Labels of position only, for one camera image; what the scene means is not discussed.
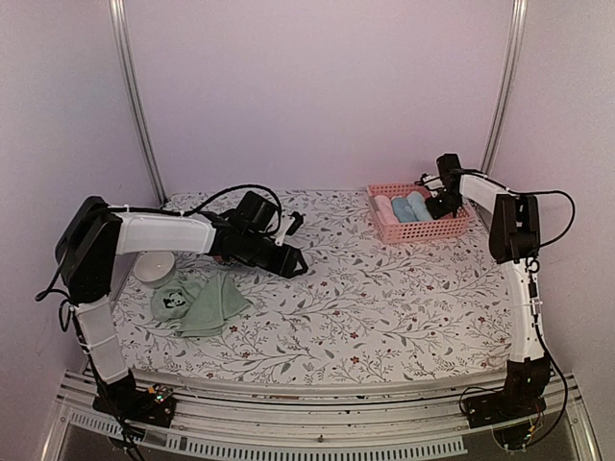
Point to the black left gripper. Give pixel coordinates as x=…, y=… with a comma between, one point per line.
x=286, y=263

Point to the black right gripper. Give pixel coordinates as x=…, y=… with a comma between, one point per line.
x=437, y=211

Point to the light blue towel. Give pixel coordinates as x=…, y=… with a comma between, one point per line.
x=418, y=205

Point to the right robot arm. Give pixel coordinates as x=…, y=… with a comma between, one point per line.
x=514, y=242

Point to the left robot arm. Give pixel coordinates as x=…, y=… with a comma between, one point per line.
x=252, y=233

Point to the rolled blue towel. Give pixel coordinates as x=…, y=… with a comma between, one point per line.
x=402, y=210

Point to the rolled pink towel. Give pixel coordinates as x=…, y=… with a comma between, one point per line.
x=385, y=209

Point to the pink plastic basket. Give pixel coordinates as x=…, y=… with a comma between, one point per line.
x=446, y=227

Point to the floral table mat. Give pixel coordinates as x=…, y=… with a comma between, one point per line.
x=365, y=311

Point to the green panda towel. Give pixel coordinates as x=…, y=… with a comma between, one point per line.
x=197, y=307

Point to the white ceramic bowl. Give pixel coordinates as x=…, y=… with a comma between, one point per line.
x=155, y=269

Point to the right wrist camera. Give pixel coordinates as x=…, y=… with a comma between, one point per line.
x=430, y=182

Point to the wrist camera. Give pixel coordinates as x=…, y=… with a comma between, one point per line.
x=288, y=226
x=430, y=182

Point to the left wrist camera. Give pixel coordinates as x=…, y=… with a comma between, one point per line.
x=288, y=226

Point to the right aluminium frame post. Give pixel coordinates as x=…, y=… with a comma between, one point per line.
x=512, y=56

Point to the aluminium frame post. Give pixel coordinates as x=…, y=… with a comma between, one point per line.
x=121, y=35
x=512, y=56

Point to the front aluminium rail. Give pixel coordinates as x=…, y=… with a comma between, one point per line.
x=419, y=420

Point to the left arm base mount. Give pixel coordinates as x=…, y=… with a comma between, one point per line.
x=123, y=400

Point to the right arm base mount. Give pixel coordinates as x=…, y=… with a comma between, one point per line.
x=495, y=408

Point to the left aluminium frame post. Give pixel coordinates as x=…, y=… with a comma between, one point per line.
x=121, y=35

